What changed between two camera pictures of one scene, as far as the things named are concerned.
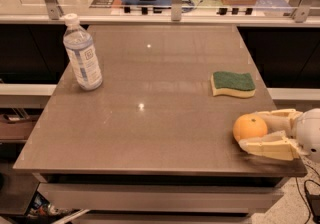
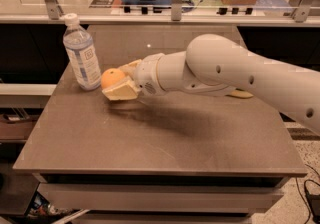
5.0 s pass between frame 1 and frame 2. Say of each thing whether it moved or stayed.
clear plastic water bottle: stayed
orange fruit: moved
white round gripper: moved
